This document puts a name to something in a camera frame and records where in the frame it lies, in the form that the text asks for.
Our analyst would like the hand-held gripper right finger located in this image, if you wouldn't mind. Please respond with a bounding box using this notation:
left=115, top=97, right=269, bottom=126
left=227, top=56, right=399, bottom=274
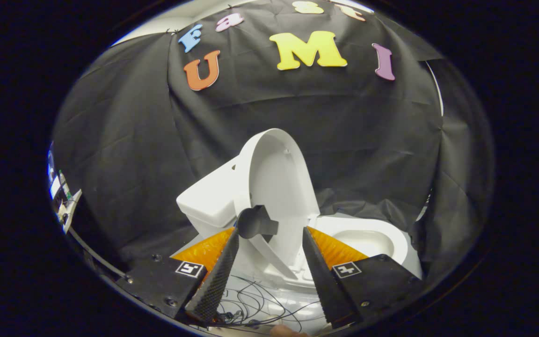
left=302, top=227, right=422, bottom=328

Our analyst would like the black backdrop cloth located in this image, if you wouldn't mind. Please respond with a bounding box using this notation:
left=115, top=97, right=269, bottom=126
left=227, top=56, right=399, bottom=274
left=52, top=0, right=495, bottom=286

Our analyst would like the tangle of black cables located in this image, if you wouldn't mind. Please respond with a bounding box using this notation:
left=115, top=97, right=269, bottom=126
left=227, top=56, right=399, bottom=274
left=217, top=275, right=327, bottom=329

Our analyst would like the white toilet lid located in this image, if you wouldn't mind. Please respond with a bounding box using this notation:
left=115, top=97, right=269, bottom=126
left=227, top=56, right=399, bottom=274
left=234, top=128, right=320, bottom=281

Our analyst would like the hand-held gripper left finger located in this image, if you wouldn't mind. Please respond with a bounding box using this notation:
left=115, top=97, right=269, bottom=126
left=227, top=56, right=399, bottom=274
left=116, top=227, right=241, bottom=324

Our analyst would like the white toilet with tank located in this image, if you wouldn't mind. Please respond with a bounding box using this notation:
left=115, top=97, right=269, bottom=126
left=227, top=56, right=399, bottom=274
left=176, top=159, right=423, bottom=335

